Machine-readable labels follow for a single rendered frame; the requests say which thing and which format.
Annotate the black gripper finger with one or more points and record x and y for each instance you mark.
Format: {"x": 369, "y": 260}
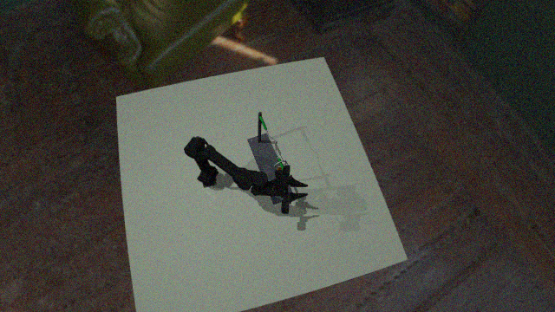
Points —
{"x": 295, "y": 183}
{"x": 295, "y": 196}

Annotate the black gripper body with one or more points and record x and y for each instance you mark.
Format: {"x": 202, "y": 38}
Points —
{"x": 286, "y": 196}

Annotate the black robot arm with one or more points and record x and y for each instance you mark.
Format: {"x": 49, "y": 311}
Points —
{"x": 241, "y": 176}

